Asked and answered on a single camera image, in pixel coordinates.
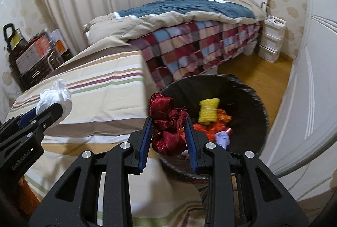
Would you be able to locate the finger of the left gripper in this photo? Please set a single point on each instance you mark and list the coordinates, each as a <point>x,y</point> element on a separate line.
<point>13,125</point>
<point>41,122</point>

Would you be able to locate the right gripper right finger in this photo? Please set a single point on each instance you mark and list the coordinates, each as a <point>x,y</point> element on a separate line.
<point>263,199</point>

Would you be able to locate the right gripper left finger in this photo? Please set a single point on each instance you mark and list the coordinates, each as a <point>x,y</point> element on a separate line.
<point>73,200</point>

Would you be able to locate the white plastic bag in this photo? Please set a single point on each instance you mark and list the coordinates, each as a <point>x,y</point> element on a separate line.
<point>59,93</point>

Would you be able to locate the lavender cloth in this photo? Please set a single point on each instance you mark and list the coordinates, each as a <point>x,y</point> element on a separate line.
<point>222,139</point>

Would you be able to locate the red plastic bag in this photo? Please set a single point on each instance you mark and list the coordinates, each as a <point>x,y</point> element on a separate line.
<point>211,129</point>

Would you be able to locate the yellow foam fruit net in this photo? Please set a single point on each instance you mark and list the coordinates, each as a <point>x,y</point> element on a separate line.
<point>208,111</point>

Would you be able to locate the red thread spool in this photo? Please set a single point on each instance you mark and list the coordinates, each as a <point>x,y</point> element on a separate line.
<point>229,131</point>

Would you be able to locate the orange plastic bag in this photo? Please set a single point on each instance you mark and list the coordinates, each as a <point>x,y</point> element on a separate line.
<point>223,117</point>

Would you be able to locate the black lined trash bin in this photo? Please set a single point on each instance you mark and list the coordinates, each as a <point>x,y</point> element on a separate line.
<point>240,109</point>

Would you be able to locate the cardboard boxes stack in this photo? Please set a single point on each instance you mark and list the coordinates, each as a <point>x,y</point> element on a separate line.
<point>38,57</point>

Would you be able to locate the striped table cloth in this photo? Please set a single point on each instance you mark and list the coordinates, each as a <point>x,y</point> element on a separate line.
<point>110,86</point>

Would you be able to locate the white wardrobe door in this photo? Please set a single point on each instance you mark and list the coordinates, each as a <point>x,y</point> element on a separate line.
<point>305,125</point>

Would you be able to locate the blue beige duvet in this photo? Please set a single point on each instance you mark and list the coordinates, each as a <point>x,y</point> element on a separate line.
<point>136,22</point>

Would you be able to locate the small white waste bin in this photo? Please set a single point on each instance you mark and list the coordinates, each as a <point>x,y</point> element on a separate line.
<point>249,47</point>

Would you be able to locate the plaid bed sheet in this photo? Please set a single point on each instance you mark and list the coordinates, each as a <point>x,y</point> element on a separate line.
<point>193,48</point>

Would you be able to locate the white plastic drawer unit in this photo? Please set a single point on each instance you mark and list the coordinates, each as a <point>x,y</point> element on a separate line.
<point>272,36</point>

